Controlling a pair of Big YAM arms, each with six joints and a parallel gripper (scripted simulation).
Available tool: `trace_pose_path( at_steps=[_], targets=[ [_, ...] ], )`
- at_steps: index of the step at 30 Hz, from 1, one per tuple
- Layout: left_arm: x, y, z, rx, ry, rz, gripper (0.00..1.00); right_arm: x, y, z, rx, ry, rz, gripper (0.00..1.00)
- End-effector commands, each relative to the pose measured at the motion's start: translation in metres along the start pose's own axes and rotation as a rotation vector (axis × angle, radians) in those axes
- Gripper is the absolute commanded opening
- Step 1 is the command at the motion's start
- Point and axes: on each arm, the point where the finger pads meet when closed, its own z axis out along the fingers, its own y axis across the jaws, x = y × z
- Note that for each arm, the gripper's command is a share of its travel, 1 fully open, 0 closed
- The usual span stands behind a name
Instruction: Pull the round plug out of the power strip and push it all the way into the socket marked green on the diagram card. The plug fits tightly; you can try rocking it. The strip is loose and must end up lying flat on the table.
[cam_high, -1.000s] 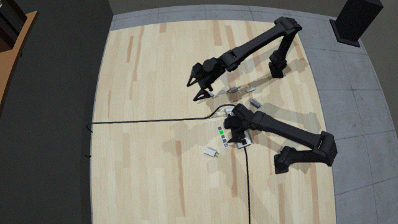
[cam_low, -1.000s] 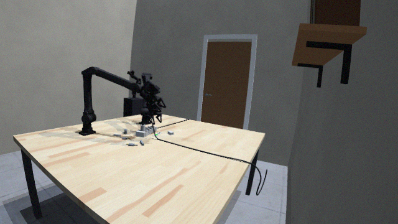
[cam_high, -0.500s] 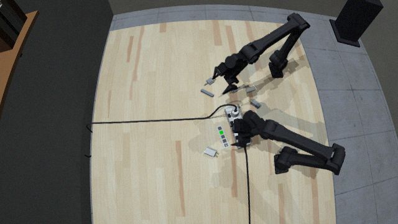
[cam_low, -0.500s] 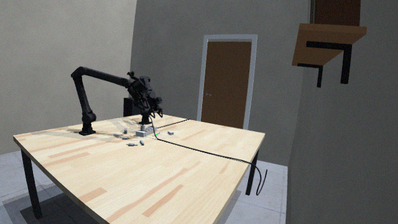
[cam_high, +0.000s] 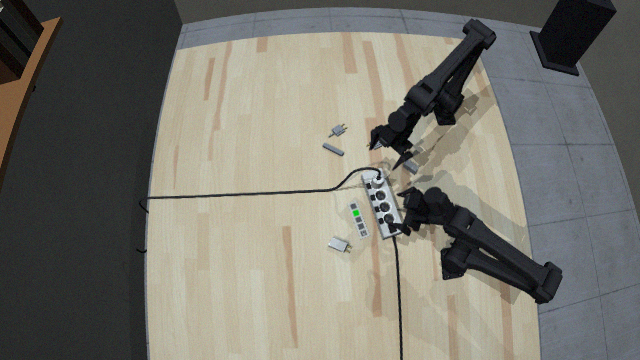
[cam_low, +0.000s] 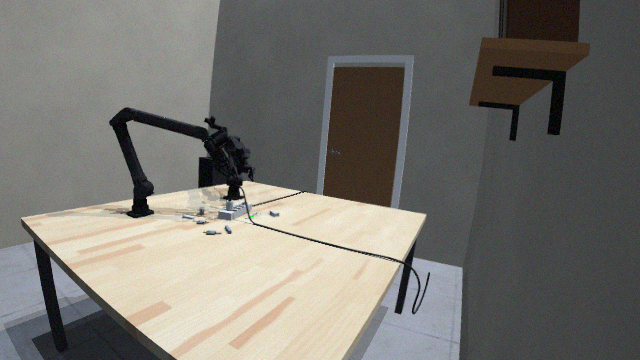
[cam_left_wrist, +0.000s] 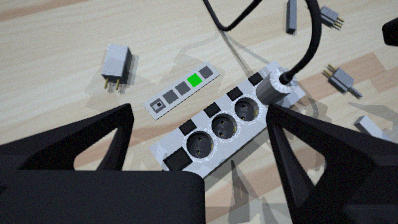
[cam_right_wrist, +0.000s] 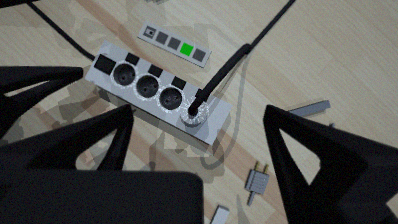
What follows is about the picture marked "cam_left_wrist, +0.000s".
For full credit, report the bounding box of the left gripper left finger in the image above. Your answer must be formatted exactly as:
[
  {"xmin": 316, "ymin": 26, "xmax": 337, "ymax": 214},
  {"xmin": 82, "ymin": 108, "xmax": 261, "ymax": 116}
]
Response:
[{"xmin": 0, "ymin": 103, "xmax": 134, "ymax": 170}]

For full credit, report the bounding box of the white flat plug with two brass pins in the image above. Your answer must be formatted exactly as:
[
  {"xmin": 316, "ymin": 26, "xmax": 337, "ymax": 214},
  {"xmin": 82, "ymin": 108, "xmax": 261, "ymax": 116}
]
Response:
[{"xmin": 101, "ymin": 44, "xmax": 131, "ymax": 90}]

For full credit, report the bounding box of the light grey power strip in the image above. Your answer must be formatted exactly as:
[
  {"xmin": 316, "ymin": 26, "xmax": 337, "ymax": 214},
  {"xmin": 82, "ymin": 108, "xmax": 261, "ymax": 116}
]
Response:
[{"xmin": 149, "ymin": 60, "xmax": 281, "ymax": 178}]

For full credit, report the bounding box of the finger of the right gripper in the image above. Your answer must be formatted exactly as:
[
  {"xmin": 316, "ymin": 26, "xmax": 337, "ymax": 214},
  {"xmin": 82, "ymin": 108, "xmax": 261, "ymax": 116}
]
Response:
[{"xmin": 382, "ymin": 18, "xmax": 398, "ymax": 47}]

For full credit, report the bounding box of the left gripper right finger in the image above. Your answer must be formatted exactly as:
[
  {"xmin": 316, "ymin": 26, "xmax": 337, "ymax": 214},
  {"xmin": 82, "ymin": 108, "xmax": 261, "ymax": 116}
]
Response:
[{"xmin": 265, "ymin": 103, "xmax": 398, "ymax": 224}]

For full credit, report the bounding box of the white diagram card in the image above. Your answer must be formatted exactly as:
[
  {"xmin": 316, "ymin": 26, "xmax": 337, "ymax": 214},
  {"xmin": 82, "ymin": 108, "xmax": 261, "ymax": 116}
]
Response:
[{"xmin": 142, "ymin": 60, "xmax": 220, "ymax": 121}]

